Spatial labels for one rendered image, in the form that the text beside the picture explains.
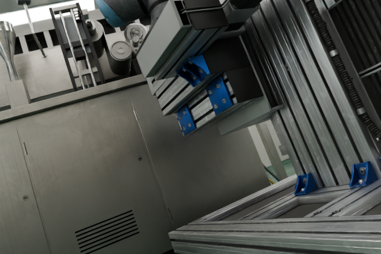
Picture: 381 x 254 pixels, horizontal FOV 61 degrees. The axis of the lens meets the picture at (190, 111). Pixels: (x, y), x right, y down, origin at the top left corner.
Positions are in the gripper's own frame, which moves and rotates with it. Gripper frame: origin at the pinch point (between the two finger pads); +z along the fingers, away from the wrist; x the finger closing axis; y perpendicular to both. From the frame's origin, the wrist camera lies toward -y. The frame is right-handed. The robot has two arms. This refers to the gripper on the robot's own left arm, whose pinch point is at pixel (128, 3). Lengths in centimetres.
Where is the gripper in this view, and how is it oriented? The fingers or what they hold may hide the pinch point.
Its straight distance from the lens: 191.3
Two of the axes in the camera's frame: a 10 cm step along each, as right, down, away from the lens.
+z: 0.6, 7.9, 6.1
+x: -9.1, 2.9, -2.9
